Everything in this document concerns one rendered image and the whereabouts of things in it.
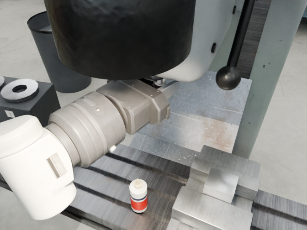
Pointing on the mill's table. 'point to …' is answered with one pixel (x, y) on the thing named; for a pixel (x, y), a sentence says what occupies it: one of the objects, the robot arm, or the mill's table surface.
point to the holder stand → (27, 99)
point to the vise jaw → (209, 212)
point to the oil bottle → (138, 195)
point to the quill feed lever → (235, 51)
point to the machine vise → (193, 175)
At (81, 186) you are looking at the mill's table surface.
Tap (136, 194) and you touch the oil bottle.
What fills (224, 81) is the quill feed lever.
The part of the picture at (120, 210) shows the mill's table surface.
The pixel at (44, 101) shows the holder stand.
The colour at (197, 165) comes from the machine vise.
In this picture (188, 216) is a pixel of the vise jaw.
